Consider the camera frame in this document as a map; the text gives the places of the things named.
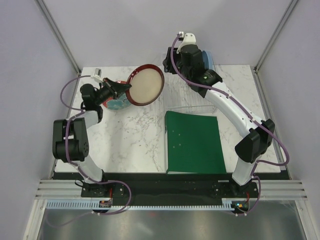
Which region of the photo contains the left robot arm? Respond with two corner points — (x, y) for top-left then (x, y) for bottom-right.
(52, 78), (132, 197)

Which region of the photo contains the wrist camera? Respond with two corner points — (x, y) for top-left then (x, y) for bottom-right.
(91, 68), (103, 82)
(176, 31), (196, 54)

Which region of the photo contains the dark red beige plate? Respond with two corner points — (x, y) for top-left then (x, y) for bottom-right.
(126, 64), (165, 106)

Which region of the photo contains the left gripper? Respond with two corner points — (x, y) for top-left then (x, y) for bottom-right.
(94, 77), (131, 106)

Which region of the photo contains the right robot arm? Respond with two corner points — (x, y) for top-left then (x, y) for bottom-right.
(162, 44), (275, 197)

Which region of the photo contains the white cable duct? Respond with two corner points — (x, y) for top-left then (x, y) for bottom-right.
(45, 199), (245, 211)

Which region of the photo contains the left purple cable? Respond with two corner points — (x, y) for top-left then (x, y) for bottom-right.
(46, 74), (132, 228)

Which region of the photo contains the white wire dish rack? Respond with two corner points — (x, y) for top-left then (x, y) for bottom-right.
(154, 49), (223, 116)

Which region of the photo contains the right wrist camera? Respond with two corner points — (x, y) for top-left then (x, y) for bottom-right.
(176, 31), (196, 54)

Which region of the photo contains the red and teal plate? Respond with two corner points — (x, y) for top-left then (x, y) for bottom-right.
(101, 78), (131, 111)

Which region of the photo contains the blue plate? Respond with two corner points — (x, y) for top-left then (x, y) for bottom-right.
(202, 50), (216, 71)

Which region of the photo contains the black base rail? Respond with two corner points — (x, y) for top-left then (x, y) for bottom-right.
(77, 173), (258, 206)

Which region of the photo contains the green binder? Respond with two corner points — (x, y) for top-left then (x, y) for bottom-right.
(164, 111), (227, 174)

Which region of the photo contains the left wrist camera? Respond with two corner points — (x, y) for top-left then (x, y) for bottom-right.
(91, 68), (103, 82)

